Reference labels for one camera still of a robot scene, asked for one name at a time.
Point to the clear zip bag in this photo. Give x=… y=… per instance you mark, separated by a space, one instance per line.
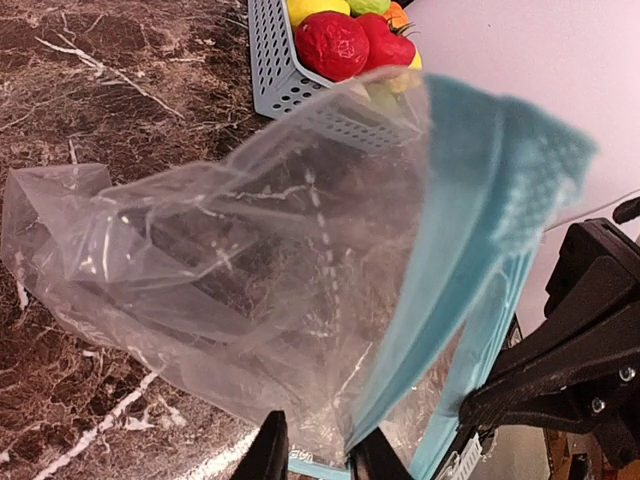
x=352 y=290

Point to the orange pumpkin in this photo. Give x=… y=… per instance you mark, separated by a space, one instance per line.
x=396 y=17

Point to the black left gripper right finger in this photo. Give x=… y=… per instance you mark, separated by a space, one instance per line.
x=374 y=459

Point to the red tomato with stem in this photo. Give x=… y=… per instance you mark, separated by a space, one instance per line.
x=389 y=45

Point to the green pear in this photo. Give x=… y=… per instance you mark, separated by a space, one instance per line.
x=361 y=7

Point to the red wrinkled fruit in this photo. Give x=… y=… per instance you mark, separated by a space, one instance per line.
x=333 y=45

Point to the light blue plastic basket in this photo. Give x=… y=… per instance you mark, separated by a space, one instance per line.
x=280 y=85

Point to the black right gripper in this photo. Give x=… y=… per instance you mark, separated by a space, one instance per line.
x=592 y=384

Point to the green lime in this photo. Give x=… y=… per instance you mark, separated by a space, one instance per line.
x=389 y=93

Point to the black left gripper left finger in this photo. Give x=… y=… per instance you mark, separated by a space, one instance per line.
x=267 y=456

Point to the yellow apple front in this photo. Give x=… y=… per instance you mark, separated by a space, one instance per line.
x=299 y=10

